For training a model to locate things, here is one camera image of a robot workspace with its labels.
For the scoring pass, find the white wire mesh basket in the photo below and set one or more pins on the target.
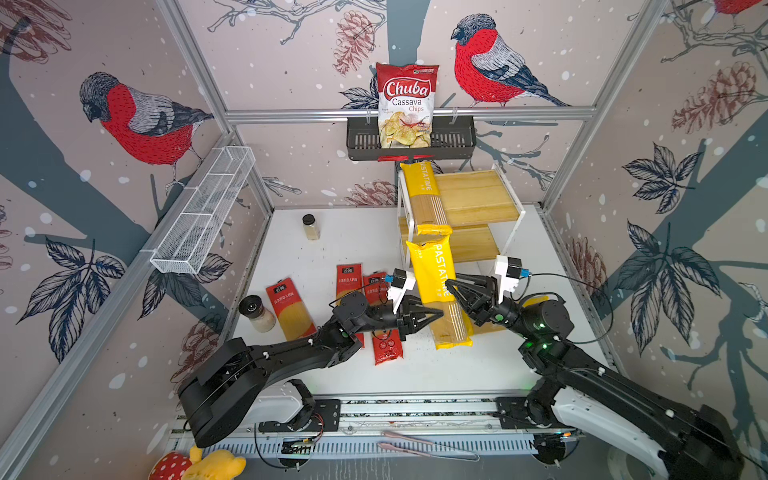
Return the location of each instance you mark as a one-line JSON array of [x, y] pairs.
[[190, 239]]

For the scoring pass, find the red pasta bag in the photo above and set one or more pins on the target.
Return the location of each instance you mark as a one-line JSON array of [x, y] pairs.
[[386, 344], [290, 310], [349, 281]]

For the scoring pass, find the red pasta bag left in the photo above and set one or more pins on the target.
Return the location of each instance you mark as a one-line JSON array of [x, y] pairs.
[[290, 310]]

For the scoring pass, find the metal base rail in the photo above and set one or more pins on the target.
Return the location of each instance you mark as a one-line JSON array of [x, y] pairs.
[[349, 427]]

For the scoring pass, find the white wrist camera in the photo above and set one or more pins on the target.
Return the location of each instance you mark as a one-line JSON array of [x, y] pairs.
[[509, 271], [400, 282]]

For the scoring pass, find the red pasta bag right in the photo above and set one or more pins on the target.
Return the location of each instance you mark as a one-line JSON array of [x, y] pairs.
[[386, 344]]

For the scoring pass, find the large spice jar black lid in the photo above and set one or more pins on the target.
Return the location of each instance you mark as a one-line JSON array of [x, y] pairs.
[[254, 309]]

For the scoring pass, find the yellow spaghetti bag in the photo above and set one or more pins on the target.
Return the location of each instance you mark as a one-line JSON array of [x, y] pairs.
[[527, 304], [433, 265], [424, 197]]

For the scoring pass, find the small spice jar black lid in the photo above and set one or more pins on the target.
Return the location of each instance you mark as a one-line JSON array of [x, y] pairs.
[[310, 226]]

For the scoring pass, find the yellow plush toy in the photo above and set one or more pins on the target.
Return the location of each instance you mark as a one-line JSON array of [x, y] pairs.
[[218, 465]]

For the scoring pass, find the white frame wooden shelf rack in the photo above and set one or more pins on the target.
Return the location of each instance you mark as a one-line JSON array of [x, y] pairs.
[[483, 212]]

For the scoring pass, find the black hanging wire basket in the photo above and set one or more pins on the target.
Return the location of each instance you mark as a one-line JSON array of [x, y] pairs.
[[451, 139]]

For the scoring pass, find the Chuba cassava chips bag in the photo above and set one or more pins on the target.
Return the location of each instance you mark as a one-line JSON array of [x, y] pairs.
[[406, 105]]

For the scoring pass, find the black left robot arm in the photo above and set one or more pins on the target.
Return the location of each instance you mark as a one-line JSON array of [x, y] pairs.
[[218, 394]]

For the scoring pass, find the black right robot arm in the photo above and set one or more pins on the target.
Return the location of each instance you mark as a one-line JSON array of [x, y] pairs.
[[577, 391]]

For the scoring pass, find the red strawberry plush toy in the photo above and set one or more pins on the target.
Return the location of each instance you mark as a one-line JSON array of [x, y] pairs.
[[172, 466]]

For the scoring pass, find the red pasta bag middle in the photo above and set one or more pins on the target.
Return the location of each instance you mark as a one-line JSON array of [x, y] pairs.
[[349, 281]]

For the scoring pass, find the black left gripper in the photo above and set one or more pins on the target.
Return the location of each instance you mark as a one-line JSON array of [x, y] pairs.
[[418, 314]]

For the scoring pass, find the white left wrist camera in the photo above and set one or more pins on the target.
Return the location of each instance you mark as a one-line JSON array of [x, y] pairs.
[[400, 282]]

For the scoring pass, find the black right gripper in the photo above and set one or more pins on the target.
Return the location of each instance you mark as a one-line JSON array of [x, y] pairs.
[[479, 305]]

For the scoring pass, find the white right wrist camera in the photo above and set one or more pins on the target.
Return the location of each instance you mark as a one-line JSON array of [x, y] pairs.
[[509, 271]]

